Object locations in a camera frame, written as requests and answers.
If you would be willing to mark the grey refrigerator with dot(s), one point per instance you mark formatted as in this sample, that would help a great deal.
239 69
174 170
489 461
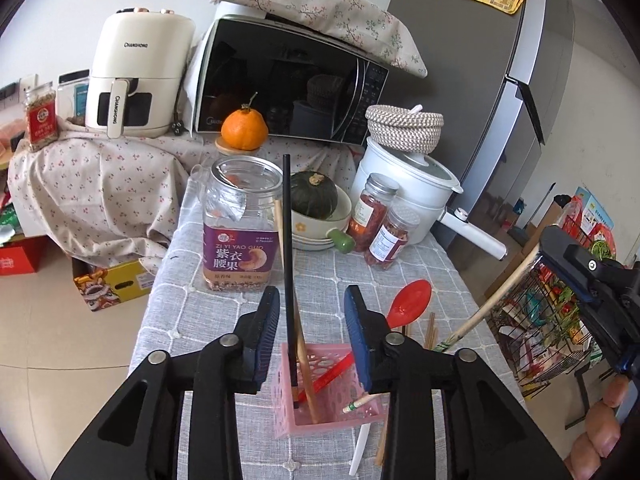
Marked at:
475 85

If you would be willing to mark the black power plug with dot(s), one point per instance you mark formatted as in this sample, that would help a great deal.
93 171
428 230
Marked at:
177 127

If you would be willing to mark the person's right hand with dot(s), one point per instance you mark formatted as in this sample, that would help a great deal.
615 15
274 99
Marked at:
600 425

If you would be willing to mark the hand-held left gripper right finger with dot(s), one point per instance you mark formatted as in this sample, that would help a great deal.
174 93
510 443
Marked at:
357 340

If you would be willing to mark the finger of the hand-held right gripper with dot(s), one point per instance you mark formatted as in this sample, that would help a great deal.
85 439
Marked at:
570 265

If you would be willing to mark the green leafy vegetables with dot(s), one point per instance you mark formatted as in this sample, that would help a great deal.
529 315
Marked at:
602 250

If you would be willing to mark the red chopstick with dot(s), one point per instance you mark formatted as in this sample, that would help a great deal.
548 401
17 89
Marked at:
330 375

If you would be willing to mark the clear jar of red spice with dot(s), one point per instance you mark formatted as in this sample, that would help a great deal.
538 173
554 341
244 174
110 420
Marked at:
390 240
367 210

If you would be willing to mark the clear plastic container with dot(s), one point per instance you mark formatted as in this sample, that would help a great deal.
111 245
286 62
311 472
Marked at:
72 95

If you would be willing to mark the yellow printed cardboard box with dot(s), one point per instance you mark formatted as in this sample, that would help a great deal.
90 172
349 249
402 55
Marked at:
120 282

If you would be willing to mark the pink plastic utensil basket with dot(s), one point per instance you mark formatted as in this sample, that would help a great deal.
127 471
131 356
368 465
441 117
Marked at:
300 430

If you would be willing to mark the round wooden coaster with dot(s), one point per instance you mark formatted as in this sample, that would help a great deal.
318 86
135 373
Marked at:
225 149

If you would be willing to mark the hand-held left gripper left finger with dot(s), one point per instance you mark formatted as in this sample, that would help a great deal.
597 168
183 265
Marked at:
265 340

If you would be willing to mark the clear purple-label nut jar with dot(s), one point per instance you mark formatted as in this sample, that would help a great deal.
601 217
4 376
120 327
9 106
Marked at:
240 260

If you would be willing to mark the red plastic bag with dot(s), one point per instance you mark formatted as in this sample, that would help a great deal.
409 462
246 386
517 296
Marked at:
572 220

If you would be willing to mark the white electric pot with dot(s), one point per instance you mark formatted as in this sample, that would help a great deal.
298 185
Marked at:
390 170

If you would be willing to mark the brown wooden chopstick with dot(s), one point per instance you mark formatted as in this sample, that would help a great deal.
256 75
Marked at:
435 337
429 330

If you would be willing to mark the black chopstick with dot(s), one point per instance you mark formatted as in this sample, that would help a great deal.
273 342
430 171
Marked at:
289 260

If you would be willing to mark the dark green pumpkin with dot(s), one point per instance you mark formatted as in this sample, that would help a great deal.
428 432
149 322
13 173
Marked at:
312 195

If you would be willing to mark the cream air fryer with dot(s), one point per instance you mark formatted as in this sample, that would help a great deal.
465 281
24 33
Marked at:
140 50

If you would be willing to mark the orange with stem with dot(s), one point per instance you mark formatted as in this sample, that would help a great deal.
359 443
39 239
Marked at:
245 130

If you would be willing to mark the black microwave oven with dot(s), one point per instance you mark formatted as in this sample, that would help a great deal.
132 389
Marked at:
280 75

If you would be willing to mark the red box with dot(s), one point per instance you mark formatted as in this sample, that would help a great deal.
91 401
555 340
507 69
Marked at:
22 257

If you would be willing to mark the blue printed cardboard box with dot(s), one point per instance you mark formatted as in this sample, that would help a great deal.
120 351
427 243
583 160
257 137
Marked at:
600 210

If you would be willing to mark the cream floral bowl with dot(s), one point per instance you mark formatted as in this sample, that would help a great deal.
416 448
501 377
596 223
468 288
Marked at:
342 205

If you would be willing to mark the white plastic spoon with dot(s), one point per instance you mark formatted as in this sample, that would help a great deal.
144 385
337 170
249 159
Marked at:
359 452

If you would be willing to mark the red-label clear jar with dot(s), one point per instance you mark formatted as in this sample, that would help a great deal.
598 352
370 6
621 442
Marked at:
42 120

